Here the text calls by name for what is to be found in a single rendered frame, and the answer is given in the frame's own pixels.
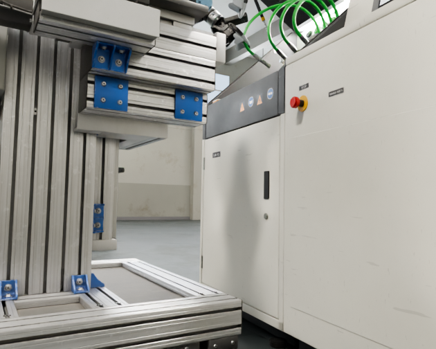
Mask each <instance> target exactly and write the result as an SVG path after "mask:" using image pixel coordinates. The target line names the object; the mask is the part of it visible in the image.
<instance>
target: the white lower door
mask: <svg viewBox="0 0 436 349"><path fill-rule="evenodd" d="M203 170H204V184H203V246H202V256H201V268H202V279H201V282H203V283H205V284H207V285H209V286H211V287H213V288H215V289H217V290H219V291H221V292H223V293H226V294H229V295H231V296H234V297H236V298H239V299H242V302H244V303H246V304H248V305H250V306H253V307H255V308H257V309H259V310H261V311H263V312H265V313H267V314H270V315H271V316H274V317H275V318H277V319H278V318H279V262H280V116H278V117H275V118H272V119H269V120H266V121H263V122H260V123H256V124H254V125H250V126H248V127H244V128H241V129H237V130H235V131H232V132H229V133H226V134H222V135H219V136H216V137H213V138H209V139H207V140H205V152H204V158H203Z"/></svg>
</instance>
